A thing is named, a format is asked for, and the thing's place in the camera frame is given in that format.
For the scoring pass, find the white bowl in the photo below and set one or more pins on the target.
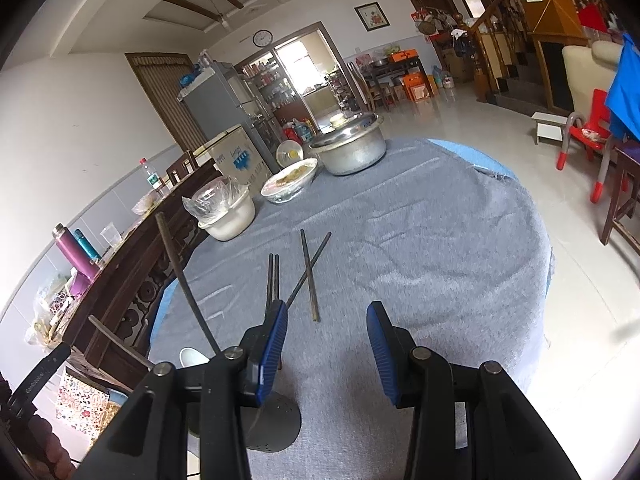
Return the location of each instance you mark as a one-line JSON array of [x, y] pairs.
[[230, 225]]

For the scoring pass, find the clear water jug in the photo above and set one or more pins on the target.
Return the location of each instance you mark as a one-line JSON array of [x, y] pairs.
[[443, 78]]

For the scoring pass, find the blue plastic bag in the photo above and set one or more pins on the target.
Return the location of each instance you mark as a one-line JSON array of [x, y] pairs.
[[189, 80]]

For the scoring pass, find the brown slatted door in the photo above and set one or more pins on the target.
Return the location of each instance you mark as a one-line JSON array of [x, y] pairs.
[[160, 95]]

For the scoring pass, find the white chest freezer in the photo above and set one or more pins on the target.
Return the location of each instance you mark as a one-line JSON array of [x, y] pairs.
[[235, 155]]

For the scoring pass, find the wide brown wooden door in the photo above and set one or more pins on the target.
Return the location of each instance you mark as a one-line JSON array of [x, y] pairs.
[[430, 5]]

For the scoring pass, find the dark metal utensil holder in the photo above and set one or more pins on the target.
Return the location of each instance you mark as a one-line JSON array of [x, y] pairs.
[[280, 425]]

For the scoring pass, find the small white fan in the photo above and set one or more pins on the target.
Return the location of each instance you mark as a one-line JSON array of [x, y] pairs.
[[290, 154]]

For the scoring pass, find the brown wooden chair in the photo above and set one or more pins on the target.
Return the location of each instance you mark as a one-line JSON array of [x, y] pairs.
[[181, 167]]

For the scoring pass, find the dark wooden side table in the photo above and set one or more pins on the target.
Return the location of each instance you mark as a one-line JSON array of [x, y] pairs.
[[395, 67]]

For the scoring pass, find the purple thermos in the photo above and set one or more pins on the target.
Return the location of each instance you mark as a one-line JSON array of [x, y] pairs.
[[72, 252]]

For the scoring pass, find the patterned food bowl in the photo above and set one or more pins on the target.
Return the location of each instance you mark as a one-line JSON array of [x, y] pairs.
[[290, 182]]

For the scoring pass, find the metal pot lid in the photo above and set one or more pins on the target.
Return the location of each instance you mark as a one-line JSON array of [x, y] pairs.
[[345, 132]]

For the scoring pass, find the blue jacket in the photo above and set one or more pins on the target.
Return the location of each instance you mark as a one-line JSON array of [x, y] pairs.
[[625, 90]]

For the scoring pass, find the orange carton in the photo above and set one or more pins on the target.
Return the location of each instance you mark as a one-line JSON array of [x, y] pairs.
[[418, 86]]

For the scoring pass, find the red child chair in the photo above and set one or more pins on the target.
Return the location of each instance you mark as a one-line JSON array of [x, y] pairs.
[[592, 132]]

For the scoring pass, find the white spoon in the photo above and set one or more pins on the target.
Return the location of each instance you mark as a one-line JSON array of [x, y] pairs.
[[192, 357]]

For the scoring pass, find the wooden chair purple seat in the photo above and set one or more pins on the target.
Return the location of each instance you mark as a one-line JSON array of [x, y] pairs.
[[622, 160]]

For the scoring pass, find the white step stool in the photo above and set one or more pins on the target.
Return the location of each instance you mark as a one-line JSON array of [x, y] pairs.
[[550, 130]]

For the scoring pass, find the clear plastic cup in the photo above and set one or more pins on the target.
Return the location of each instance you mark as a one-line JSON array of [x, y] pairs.
[[111, 237]]

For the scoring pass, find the glass display cabinet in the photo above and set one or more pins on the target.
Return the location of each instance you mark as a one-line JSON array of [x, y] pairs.
[[270, 85]]

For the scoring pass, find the dark wooden dining chair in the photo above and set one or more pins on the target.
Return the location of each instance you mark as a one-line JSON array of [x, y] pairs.
[[370, 90]]

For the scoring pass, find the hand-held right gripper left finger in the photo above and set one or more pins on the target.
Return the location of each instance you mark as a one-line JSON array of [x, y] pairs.
[[270, 355]]

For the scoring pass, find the wooden stair railing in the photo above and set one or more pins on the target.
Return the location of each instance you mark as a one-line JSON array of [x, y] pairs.
[[495, 45]]

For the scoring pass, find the wall clock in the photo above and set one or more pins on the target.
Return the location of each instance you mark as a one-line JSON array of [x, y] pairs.
[[262, 38]]

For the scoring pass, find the blue water jug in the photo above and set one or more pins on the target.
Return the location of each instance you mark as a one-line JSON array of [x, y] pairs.
[[302, 131]]

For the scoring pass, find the grey tablecloth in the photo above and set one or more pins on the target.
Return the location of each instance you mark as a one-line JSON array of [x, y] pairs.
[[400, 240]]

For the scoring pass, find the carved wooden sideboard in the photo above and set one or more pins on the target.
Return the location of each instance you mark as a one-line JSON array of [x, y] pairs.
[[150, 255]]

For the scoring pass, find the grey refrigerator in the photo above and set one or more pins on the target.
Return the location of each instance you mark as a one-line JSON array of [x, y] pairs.
[[215, 105]]

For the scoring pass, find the floral gift bag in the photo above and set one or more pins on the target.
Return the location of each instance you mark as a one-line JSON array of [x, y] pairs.
[[85, 402]]

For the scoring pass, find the blue table cover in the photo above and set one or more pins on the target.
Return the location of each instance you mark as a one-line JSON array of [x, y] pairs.
[[480, 157]]

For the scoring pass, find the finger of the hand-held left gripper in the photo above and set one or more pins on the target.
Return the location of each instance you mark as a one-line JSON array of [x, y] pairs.
[[40, 377]]

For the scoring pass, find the pile of assorted packets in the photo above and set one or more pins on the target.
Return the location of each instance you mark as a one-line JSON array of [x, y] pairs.
[[50, 310]]

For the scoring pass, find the red cloth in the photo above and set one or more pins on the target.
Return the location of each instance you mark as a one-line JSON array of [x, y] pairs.
[[595, 17]]

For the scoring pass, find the beige sofa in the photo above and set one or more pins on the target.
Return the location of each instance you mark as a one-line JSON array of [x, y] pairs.
[[585, 70]]

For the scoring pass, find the framed picture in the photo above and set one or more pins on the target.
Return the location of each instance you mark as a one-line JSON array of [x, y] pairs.
[[372, 16]]

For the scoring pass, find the metal pot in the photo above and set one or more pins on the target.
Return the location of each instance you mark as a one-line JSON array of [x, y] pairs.
[[355, 157]]

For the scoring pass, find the clear water bottle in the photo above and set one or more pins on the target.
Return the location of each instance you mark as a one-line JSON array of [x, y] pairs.
[[150, 177]]

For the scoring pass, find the teal bottle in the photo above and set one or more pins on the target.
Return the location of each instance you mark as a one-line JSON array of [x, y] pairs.
[[86, 246]]

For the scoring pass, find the white food bag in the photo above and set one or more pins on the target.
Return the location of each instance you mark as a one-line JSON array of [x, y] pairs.
[[144, 204]]

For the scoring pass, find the clear plastic bag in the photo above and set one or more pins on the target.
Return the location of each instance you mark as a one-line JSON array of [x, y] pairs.
[[212, 200]]

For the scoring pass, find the flat orange box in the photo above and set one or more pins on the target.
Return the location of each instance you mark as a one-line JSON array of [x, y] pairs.
[[403, 55]]

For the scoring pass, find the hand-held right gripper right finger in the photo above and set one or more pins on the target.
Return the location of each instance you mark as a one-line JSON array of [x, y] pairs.
[[385, 355]]

